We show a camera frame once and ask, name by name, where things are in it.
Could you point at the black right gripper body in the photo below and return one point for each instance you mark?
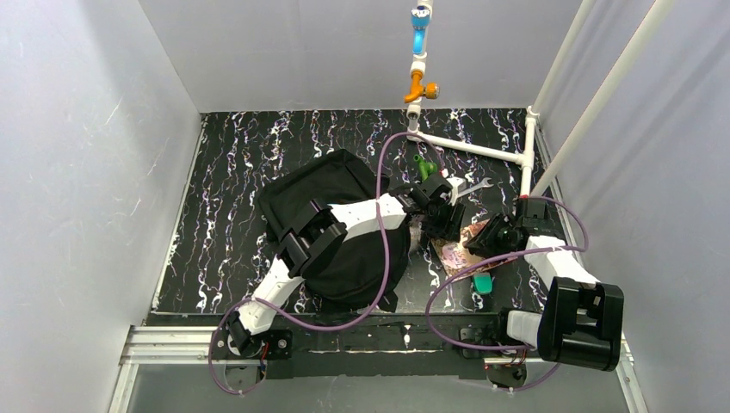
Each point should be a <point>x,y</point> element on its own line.
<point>486,240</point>

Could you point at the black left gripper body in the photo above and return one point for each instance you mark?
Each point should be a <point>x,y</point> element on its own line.
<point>443,221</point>

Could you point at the pink picture book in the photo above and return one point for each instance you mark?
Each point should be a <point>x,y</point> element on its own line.
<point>453,255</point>

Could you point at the black backpack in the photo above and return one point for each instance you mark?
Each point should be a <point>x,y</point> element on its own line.
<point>339,177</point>

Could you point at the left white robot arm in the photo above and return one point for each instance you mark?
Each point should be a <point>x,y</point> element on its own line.
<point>344,254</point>

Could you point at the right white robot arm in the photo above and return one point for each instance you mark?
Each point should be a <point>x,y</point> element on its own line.
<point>581,321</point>

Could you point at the green and white pipe fitting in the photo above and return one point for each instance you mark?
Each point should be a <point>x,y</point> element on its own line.
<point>425,168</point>

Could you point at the small teal box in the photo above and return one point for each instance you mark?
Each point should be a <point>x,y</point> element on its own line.
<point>482,283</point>

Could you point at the silver open-end wrench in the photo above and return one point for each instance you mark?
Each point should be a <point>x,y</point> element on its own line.
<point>484,183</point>

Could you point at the orange tap valve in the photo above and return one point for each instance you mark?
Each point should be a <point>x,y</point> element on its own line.
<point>418,89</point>

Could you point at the blue pipe valve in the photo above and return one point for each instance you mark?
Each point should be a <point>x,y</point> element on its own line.
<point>420,20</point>

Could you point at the white PVC pipe frame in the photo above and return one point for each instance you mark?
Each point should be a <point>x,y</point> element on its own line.
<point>525,159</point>

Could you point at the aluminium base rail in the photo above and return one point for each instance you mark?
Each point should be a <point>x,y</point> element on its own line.
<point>167,369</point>

